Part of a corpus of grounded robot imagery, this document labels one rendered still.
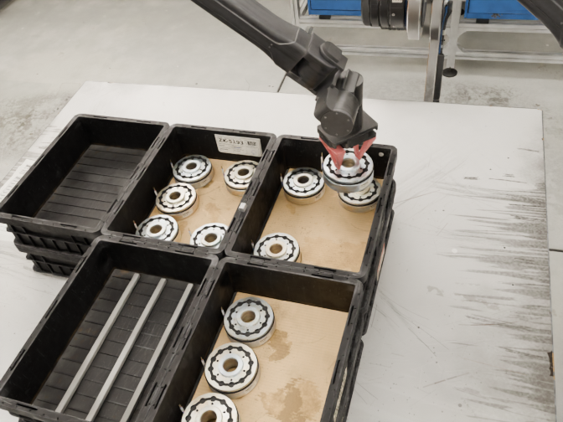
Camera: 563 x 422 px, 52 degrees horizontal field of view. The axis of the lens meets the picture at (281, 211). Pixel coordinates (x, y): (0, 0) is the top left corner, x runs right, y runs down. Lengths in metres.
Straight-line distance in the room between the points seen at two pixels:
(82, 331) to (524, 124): 1.34
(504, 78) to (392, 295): 2.11
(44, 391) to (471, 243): 1.02
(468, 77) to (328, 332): 2.32
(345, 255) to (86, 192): 0.72
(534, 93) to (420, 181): 1.67
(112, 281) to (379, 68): 2.33
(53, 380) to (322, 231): 0.65
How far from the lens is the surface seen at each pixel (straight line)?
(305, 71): 1.03
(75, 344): 1.30
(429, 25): 1.98
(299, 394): 1.12
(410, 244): 1.48
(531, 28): 3.16
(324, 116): 0.98
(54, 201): 1.63
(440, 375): 1.28
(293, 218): 1.37
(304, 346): 1.16
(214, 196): 1.46
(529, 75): 3.35
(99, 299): 1.35
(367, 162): 1.19
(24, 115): 3.67
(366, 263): 1.14
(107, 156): 1.70
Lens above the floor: 1.83
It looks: 46 degrees down
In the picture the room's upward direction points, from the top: 10 degrees counter-clockwise
